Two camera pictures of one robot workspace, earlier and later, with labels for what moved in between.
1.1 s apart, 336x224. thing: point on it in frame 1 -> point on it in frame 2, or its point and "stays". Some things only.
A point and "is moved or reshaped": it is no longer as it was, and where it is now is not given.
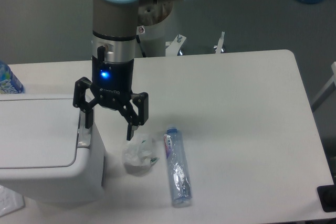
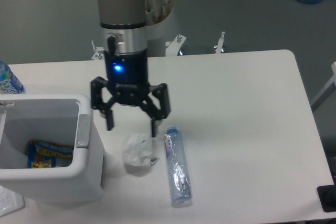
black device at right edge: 327,196 stays
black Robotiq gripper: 112,84 -> 128,72
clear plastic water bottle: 180,186 stays
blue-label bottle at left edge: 9,83 stays
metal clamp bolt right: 220,43 stays
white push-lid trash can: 47,154 is moved or reshaped
